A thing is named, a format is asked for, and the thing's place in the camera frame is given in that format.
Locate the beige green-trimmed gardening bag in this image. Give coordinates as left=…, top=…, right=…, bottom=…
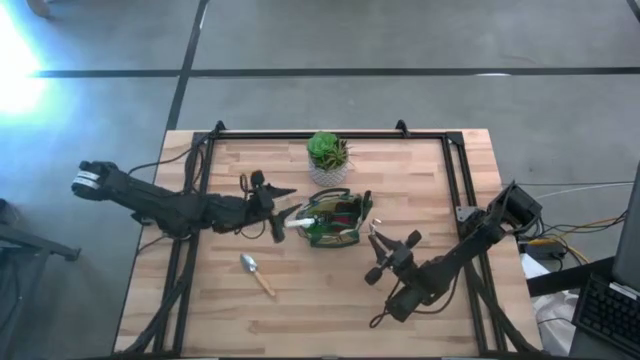
left=293, top=186, right=375, bottom=250

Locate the dark computer desk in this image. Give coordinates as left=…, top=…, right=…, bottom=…
left=526, top=256, right=617, bottom=300

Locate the black stand leg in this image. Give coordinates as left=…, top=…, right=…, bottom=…
left=0, top=198, right=82, bottom=265

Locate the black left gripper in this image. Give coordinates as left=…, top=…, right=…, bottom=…
left=238, top=169, right=304, bottom=245

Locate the grey computer monitor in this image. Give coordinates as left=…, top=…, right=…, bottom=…
left=611, top=159, right=640, bottom=292

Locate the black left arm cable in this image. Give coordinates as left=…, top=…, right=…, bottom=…
left=127, top=144, right=206, bottom=201

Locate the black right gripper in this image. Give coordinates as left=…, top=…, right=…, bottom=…
left=363, top=228, right=426, bottom=290

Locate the green spray bottle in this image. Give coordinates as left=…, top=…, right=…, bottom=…
left=283, top=216, right=331, bottom=236

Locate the yellow cable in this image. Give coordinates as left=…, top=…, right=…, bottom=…
left=527, top=209, right=629, bottom=266

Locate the black keyboard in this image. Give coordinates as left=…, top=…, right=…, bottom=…
left=571, top=272, right=640, bottom=357

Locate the white plastic bag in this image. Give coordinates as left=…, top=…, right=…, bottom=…
left=531, top=291, right=577, bottom=357

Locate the succulent in white patterned pot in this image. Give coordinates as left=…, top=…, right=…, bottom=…
left=305, top=130, right=352, bottom=189

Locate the black power box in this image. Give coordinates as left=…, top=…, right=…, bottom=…
left=518, top=238, right=559, bottom=262

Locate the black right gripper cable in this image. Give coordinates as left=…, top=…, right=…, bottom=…
left=368, top=277, right=461, bottom=330

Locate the black aluminium table frame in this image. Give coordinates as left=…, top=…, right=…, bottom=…
left=113, top=119, right=547, bottom=359

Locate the wooden-handled metal trowel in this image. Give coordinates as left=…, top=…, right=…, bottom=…
left=239, top=252, right=278, bottom=298

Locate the red knit gardening glove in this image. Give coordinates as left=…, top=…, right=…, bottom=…
left=327, top=202, right=364, bottom=231

